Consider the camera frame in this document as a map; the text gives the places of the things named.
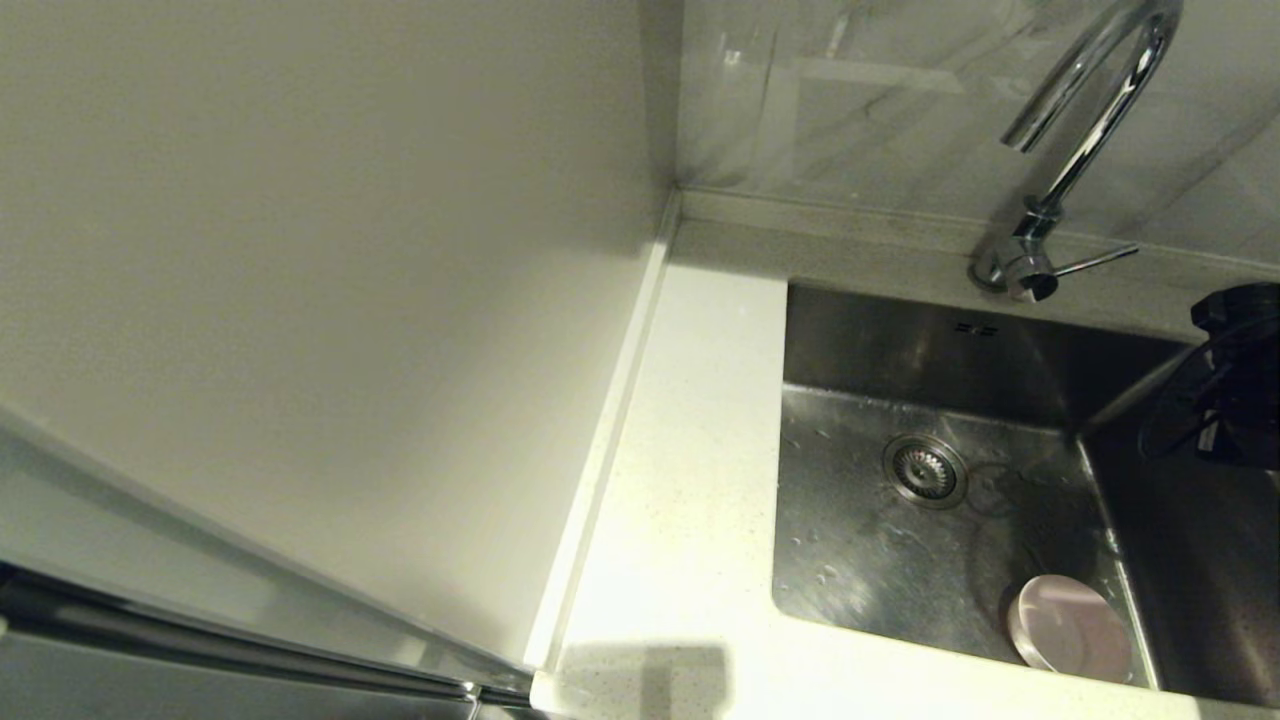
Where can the round metal drain strainer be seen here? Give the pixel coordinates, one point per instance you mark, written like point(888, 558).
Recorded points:
point(925, 471)

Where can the tall beige cabinet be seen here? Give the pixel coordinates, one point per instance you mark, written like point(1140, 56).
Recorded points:
point(300, 300)

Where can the stone backsplash upstand strip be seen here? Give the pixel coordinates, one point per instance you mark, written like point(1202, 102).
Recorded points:
point(850, 218)

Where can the chrome gooseneck faucet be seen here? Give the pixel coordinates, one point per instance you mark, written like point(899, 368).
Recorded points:
point(1085, 148)

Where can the small pale pink cup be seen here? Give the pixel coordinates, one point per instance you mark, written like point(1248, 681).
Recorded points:
point(1070, 628)

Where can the stainless steel sink basin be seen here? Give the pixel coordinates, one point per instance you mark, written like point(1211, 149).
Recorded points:
point(900, 560)

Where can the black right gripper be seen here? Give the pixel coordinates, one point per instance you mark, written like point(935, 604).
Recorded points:
point(1255, 400)

